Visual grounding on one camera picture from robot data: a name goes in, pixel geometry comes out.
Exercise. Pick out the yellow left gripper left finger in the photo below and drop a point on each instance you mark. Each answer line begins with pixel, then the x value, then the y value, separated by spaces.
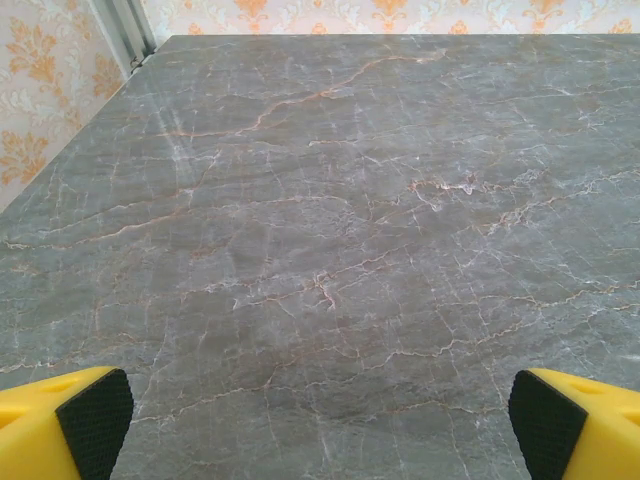
pixel 45 430

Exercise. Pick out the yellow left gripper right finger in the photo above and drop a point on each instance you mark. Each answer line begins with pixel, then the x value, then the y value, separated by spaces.
pixel 590 435

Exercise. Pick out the aluminium frame post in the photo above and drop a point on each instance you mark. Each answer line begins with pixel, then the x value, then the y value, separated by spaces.
pixel 127 25

